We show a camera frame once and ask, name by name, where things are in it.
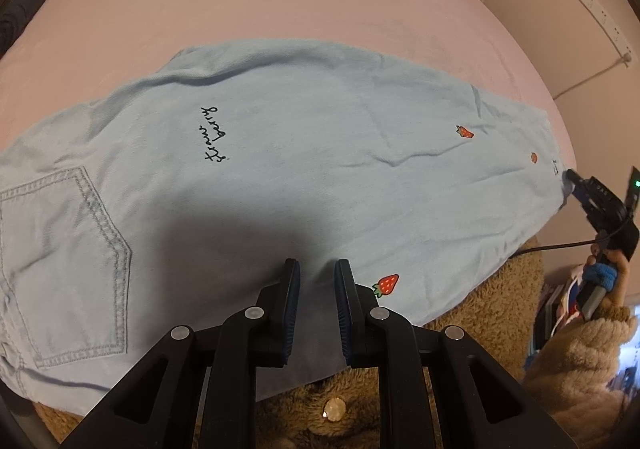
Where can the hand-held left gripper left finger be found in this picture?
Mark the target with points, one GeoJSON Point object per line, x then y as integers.
{"type": "Point", "coordinates": [291, 314]}

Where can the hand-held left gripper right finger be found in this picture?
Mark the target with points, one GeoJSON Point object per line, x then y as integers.
{"type": "Point", "coordinates": [343, 314]}

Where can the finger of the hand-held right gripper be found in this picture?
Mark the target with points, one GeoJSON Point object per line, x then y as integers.
{"type": "Point", "coordinates": [575, 183]}

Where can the light blue strawberry pants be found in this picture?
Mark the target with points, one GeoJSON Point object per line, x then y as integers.
{"type": "Point", "coordinates": [280, 199]}

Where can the person's right forearm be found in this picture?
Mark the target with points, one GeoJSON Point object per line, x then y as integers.
{"type": "Point", "coordinates": [580, 369]}

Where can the person's right hand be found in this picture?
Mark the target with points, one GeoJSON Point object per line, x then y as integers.
{"type": "Point", "coordinates": [620, 279]}

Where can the brown fuzzy robe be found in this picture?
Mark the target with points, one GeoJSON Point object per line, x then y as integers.
{"type": "Point", "coordinates": [320, 409]}

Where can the white power strip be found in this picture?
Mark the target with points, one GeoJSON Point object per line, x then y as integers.
{"type": "Point", "coordinates": [600, 14]}

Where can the dark folded clothes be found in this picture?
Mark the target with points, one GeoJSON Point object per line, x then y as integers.
{"type": "Point", "coordinates": [22, 9]}

